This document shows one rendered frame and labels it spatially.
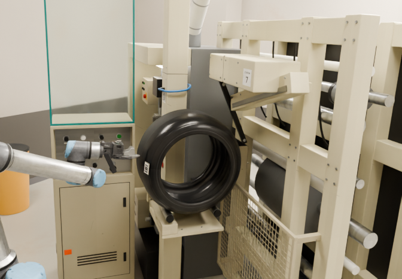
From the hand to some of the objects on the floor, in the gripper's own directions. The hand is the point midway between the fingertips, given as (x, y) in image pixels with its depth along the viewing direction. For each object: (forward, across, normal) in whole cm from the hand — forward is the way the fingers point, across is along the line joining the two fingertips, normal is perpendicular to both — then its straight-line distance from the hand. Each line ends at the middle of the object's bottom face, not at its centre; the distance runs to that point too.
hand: (137, 157), depth 206 cm
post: (+43, +32, +119) cm, 130 cm away
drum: (-82, +222, +134) cm, 272 cm away
